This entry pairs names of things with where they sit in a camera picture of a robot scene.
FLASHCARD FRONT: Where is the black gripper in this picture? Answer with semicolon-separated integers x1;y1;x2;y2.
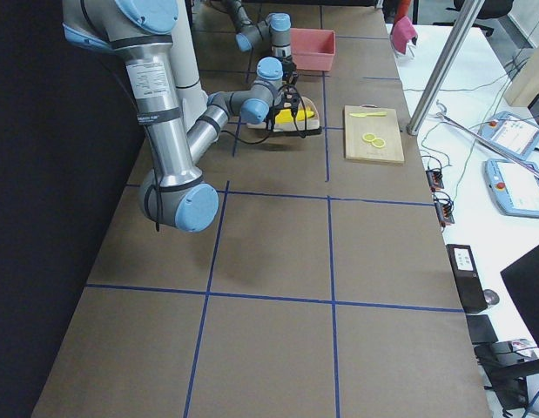
280;56;299;85
266;84;302;128

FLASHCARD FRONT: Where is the beige plastic dustpan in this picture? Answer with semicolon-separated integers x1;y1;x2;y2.
274;97;320;131

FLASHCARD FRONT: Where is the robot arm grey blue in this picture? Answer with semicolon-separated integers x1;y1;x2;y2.
221;0;299;85
63;0;295;233

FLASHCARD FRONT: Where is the pink plastic bin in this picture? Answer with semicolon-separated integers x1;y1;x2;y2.
290;28;336;71

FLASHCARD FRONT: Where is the lemon slice upper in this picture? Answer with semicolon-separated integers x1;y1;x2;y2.
362;133;377;144

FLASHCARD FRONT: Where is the yellow-green plastic knife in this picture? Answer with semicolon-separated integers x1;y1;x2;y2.
348;111;387;118

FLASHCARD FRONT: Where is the bamboo cutting board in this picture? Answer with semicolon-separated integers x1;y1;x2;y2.
344;105;405;165

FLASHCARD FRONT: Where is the magenta cloth on chair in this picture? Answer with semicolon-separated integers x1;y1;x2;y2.
390;16;418;54

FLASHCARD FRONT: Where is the red black connector box far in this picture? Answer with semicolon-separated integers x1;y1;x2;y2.
426;168;444;192

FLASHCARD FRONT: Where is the red black connector box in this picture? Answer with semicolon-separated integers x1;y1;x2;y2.
433;191;455;227
426;168;444;192

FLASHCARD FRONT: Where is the red black connector box near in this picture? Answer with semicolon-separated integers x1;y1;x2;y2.
433;191;455;227

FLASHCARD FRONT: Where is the metal reacher rod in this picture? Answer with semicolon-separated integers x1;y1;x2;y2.
429;100;539;182

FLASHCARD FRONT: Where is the teach pendant far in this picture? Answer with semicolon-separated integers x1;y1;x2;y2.
479;111;539;160

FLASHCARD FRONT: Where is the teach pendant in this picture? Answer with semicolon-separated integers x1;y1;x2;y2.
479;111;539;160
484;158;539;219

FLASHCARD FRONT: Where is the black power box labelled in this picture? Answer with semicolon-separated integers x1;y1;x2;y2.
446;244;488;314

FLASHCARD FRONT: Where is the teach pendant near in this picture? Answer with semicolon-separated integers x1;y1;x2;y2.
484;158;539;219

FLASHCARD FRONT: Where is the black monitor corner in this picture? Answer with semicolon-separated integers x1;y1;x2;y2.
501;251;539;347

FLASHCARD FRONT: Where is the aluminium frame post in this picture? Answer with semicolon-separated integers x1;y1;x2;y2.
407;0;484;136

